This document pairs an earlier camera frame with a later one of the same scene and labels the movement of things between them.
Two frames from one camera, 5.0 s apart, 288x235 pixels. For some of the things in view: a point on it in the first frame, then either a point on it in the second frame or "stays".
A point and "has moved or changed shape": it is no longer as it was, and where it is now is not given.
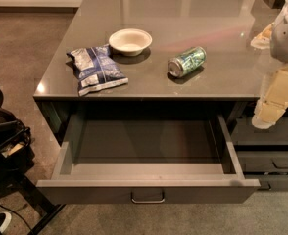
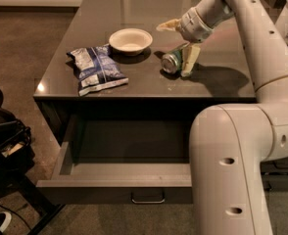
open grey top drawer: (145, 159) stays
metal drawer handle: (148, 197) stays
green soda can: (180, 66) has moved or changed shape
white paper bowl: (129, 42) stays
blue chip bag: (95, 69) stays
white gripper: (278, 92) → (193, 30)
